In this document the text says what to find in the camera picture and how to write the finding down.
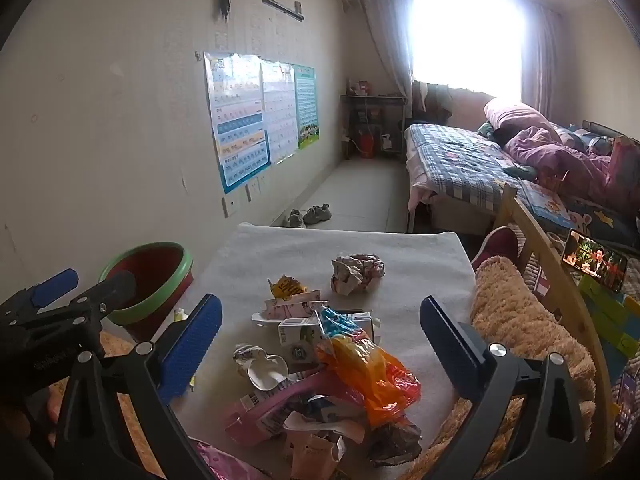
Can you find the blue picture book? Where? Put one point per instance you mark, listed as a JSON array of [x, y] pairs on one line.
[[547, 207]]

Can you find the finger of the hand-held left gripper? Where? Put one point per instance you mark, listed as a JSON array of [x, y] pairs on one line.
[[52, 287], [112, 287]]

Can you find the small yellow white wrapper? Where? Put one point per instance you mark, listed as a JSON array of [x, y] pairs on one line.
[[180, 315]]

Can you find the metal shelf rack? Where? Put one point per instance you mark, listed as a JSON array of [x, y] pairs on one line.
[[372, 110]]

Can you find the sheer purple curtain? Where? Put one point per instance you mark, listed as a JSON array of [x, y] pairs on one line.
[[542, 60], [385, 35]]

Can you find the crumpled printed paper ball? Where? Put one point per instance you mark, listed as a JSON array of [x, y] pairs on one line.
[[357, 270]]

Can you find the red container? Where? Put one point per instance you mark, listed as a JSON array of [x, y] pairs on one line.
[[365, 142]]

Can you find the white wall socket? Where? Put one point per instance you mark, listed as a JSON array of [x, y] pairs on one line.
[[231, 206]]

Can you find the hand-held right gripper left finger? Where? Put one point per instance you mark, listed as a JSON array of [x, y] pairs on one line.
[[192, 345]]

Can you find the pink white flattened carton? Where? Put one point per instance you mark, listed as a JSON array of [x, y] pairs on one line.
[[290, 309]]

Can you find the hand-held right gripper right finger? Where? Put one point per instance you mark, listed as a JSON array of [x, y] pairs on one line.
[[450, 350]]

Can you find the smartphone with lit screen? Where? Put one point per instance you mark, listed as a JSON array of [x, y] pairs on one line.
[[595, 260]]

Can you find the pink paper box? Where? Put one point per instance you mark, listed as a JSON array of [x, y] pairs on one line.
[[310, 457]]

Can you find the pink pillow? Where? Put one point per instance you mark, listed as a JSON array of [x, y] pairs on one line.
[[520, 117]]

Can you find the pink plastic bag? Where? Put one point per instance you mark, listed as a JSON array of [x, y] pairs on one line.
[[220, 462]]

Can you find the metal wall rail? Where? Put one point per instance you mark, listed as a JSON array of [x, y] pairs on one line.
[[282, 7]]

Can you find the bright window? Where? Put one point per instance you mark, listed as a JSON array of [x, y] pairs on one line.
[[465, 40]]

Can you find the green wall poster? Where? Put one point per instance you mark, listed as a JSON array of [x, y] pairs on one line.
[[306, 105]]

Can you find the patchwork bed quilt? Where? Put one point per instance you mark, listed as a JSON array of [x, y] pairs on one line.
[[455, 160]]

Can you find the white milk carton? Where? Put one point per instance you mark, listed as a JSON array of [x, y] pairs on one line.
[[297, 340]]

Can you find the red basin with green rim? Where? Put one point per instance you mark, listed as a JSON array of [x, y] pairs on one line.
[[150, 270]]

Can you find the crumpled grey foil wrapper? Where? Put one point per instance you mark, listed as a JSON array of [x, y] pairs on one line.
[[395, 442]]

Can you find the dark red slipper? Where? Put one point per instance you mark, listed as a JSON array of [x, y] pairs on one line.
[[497, 247]]

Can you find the yellow snack wrapper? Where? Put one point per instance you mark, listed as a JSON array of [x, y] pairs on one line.
[[287, 287]]

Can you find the green yellow toy box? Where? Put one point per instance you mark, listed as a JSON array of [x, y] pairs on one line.
[[612, 315]]

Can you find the large blue wall poster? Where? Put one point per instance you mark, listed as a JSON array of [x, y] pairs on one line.
[[237, 120]]

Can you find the long pink flattened carton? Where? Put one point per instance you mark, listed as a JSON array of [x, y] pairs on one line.
[[265, 412]]

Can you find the white table cloth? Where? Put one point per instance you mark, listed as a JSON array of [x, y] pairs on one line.
[[280, 250]]

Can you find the blue striped wrapper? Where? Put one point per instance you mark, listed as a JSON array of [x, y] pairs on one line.
[[334, 324]]

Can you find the purple duvet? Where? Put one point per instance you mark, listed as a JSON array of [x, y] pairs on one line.
[[555, 157]]

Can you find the crumpled white paper cup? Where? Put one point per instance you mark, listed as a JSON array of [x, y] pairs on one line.
[[265, 370]]

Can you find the crumpled white paper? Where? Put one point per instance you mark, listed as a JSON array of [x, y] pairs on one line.
[[320, 422]]

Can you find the pale pink wall poster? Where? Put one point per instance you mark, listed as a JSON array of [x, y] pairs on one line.
[[280, 110]]

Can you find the brown plush blanket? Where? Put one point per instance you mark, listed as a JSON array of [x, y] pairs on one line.
[[520, 320]]

